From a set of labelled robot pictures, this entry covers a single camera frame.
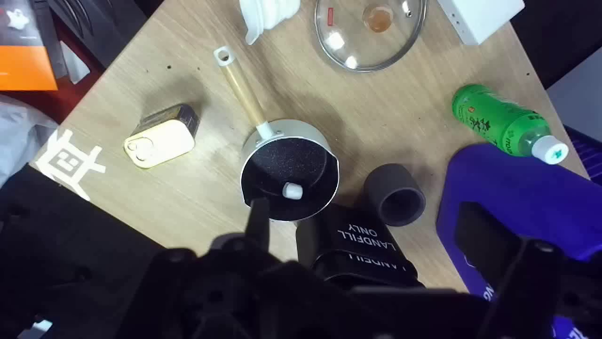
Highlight blue plastic waste bin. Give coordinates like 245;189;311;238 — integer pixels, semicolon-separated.
437;142;602;339

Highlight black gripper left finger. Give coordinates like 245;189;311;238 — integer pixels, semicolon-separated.
247;193;273;244

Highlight green tea bottle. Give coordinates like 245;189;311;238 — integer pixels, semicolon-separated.
450;82;573;165

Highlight round glass pot lid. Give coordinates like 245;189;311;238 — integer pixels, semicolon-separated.
311;0;431;73

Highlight flat tin can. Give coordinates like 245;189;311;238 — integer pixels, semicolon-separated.
123;101;202;169

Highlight white square table marker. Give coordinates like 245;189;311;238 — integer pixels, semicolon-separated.
35;127;108;203

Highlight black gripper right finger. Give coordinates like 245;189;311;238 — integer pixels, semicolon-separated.
477;236;567;339

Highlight black landfill waste bin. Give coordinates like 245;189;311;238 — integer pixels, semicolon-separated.
296;203;426;289

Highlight small white block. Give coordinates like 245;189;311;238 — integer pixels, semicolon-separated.
281;180;305;201

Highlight dark grey cylinder cup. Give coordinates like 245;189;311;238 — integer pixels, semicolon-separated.
366;163;430;227

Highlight white plastic bag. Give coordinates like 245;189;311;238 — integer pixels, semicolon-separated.
0;91;61;187

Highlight white pot with wooden handle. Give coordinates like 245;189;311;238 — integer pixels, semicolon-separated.
213;42;343;221

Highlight orange book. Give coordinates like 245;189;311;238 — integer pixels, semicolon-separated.
0;0;61;91

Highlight white flat electrical box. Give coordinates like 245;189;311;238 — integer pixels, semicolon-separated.
437;0;527;46

